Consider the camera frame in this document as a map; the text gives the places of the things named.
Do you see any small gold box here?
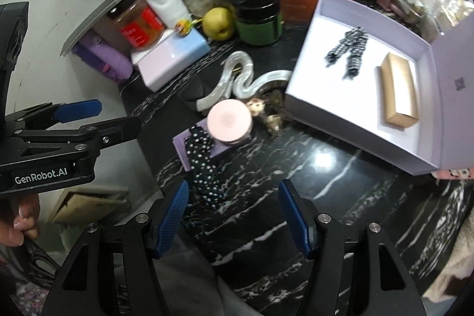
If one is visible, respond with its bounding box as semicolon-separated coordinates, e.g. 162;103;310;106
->
376;53;420;128

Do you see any clear bear hair claw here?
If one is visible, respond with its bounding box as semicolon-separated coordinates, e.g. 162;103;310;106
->
246;88;287;135

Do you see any yellow-green pear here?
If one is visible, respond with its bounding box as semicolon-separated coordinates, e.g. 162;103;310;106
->
202;7;236;41

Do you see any small purple box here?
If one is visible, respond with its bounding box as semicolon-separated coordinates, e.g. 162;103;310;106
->
173;118;238;172

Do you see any floral printed cloth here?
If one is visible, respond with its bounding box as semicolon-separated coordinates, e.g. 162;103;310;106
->
7;283;52;316

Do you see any white wavy hair clip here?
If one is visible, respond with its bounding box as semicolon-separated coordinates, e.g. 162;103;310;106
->
196;51;293;113

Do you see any pink blue pastel box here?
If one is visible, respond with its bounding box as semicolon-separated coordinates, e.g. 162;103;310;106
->
130;28;211;92

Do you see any person's left hand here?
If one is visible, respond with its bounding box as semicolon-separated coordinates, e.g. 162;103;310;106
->
0;194;41;246

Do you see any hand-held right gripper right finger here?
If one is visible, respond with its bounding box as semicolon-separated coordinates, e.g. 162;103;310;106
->
278;178;423;316

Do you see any orange jar red label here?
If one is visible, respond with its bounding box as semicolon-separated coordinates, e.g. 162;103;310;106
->
107;0;165;49

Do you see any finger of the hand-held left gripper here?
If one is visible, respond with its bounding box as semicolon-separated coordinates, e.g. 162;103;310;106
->
5;99;102;131
15;116;142;163

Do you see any black cable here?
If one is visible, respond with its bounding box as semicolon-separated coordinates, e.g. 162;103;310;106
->
24;238;62;289

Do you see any pink round jar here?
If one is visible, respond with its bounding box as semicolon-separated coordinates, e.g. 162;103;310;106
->
206;99;254;146

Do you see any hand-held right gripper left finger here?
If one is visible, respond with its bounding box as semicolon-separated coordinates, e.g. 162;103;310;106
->
50;180;189;316

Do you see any black white checkered hair bow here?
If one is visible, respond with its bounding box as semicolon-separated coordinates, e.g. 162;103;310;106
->
325;26;368;81

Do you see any tan cardboard sheet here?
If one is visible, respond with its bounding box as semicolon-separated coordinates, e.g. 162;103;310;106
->
50;186;128;226

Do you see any green jar black lid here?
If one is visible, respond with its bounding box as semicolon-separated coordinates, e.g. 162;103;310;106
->
234;0;284;46

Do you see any grey cloth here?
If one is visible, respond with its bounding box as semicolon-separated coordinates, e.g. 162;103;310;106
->
156;249;241;316

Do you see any lavender gift box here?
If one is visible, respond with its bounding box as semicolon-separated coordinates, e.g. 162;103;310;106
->
284;0;474;176

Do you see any cream fluffy cloth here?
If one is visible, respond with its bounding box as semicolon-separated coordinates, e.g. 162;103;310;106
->
422;220;474;302

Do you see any black polka dot scrunchie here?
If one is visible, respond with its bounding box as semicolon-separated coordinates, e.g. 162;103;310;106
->
185;125;223;207

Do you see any purple bottle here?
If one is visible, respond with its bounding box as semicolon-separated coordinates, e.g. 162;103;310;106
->
71;33;134;83

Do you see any colourful lollipop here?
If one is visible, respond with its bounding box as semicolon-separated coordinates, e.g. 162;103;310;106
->
175;19;204;36

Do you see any pink printed cloth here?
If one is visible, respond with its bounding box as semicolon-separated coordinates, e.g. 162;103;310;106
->
431;168;474;180

